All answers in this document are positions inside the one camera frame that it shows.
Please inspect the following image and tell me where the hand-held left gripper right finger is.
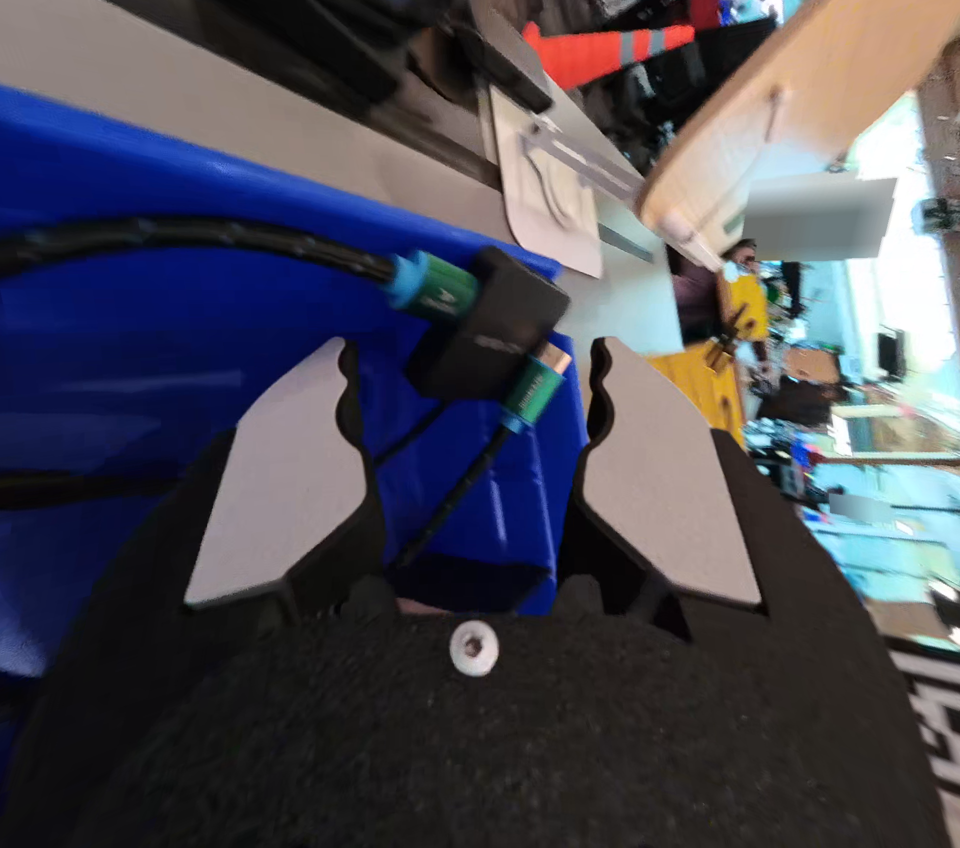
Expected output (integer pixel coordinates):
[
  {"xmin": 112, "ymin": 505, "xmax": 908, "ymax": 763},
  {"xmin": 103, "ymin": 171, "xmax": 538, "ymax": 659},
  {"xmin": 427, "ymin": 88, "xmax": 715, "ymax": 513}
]
[{"xmin": 557, "ymin": 335, "xmax": 766, "ymax": 641}]

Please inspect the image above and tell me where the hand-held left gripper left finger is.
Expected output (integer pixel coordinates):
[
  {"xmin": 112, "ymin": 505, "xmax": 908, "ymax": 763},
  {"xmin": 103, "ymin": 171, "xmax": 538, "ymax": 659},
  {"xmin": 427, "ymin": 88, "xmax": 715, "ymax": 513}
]
[{"xmin": 182, "ymin": 336, "xmax": 390, "ymax": 623}]

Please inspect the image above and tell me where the yellow storage bin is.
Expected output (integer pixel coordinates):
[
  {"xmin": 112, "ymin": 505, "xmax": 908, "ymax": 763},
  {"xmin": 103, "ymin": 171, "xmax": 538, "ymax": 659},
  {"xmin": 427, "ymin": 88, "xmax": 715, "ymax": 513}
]
[
  {"xmin": 729, "ymin": 274, "xmax": 771, "ymax": 339},
  {"xmin": 646, "ymin": 351, "xmax": 745, "ymax": 448}
]

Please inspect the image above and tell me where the black braided hdmi cable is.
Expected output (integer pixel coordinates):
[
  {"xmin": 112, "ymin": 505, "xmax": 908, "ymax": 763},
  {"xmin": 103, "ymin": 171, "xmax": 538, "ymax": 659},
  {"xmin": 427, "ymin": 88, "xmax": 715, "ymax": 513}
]
[
  {"xmin": 390, "ymin": 340, "xmax": 576, "ymax": 572},
  {"xmin": 0, "ymin": 214, "xmax": 481, "ymax": 323}
]

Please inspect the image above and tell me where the blue storage bin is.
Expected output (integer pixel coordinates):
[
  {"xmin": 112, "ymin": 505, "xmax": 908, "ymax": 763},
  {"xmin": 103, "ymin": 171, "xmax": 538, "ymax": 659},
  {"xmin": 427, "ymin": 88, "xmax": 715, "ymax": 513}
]
[{"xmin": 0, "ymin": 84, "xmax": 590, "ymax": 680}]

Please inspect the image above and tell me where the black hub adapter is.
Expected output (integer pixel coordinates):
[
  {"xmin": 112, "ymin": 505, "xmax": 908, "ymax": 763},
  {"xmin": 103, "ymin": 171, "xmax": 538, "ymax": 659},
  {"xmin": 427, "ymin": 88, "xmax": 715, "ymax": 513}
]
[{"xmin": 405, "ymin": 245, "xmax": 571, "ymax": 401}]

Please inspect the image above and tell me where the black bin divider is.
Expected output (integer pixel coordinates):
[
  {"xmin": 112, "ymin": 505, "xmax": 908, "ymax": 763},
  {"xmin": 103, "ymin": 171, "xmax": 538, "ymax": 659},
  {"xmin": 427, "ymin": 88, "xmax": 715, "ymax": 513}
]
[{"xmin": 0, "ymin": 465, "xmax": 185, "ymax": 513}]

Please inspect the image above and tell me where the wooden board white stand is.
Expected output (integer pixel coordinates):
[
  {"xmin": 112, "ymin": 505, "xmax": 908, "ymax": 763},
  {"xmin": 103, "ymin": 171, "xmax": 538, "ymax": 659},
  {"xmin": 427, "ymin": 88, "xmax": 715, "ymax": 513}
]
[{"xmin": 487, "ymin": 0, "xmax": 960, "ymax": 281}]

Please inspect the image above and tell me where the orange traffic cone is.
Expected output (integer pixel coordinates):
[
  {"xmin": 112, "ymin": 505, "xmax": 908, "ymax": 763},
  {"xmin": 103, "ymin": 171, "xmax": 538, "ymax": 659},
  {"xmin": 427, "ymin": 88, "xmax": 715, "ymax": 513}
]
[{"xmin": 522, "ymin": 21, "xmax": 699, "ymax": 92}]

